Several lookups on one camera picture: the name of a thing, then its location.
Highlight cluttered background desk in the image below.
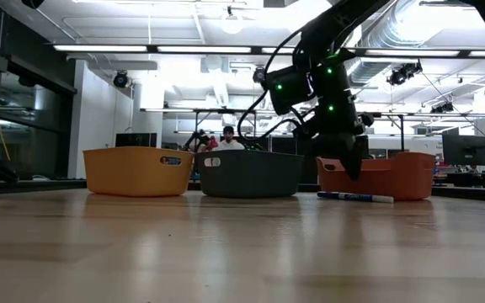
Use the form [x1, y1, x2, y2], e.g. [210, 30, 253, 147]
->
[427, 159, 485, 189]

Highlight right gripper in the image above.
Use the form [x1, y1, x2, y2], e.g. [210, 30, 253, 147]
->
[295, 111, 375, 182]

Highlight white round ceiling lamp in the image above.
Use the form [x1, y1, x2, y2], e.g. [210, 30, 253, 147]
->
[220, 12, 244, 35]

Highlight dark teal plastic bin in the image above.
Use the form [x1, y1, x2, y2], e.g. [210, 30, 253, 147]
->
[195, 149, 306, 199]

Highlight orange plastic bin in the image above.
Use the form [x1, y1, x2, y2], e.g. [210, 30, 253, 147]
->
[316, 151, 436, 202]

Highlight black track light cluster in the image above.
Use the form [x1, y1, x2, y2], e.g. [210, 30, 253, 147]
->
[386, 60, 424, 87]

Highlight silver air duct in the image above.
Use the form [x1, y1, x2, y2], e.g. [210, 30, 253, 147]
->
[345, 0, 427, 88]

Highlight long ceiling light fixture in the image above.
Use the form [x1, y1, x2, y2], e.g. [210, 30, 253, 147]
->
[52, 44, 485, 59]

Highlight black background device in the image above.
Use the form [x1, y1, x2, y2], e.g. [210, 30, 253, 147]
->
[183, 129, 212, 152]

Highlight black computer monitor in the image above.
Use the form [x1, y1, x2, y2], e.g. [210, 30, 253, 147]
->
[441, 133, 485, 167]

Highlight wide dark monitor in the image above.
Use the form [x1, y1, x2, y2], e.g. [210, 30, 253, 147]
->
[115, 132, 158, 148]

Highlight yellow plastic bin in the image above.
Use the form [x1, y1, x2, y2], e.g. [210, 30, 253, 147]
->
[83, 146, 195, 198]

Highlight person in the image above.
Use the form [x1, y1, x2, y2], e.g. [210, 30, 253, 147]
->
[213, 125, 246, 152]

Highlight small black track lights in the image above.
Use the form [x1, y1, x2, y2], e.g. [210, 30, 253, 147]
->
[429, 100, 455, 114]

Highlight black aluminium table frame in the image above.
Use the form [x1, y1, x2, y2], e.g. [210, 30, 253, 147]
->
[0, 178, 485, 204]

